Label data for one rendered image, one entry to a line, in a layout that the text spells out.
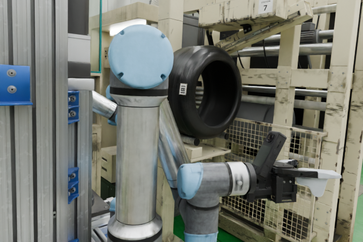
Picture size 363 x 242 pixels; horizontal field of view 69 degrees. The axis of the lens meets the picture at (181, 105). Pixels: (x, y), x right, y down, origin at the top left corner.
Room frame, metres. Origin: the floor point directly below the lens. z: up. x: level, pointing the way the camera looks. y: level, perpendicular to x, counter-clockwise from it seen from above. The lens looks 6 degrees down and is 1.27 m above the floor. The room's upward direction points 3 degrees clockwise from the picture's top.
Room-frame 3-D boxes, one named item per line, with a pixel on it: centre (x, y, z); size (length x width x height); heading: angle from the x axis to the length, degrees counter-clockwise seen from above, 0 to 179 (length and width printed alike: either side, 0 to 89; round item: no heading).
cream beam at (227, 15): (1.82, -0.39, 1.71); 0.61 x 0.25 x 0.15; 43
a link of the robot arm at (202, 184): (0.57, -0.06, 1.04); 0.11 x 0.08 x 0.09; 103
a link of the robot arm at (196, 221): (0.59, -0.05, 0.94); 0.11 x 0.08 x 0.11; 13
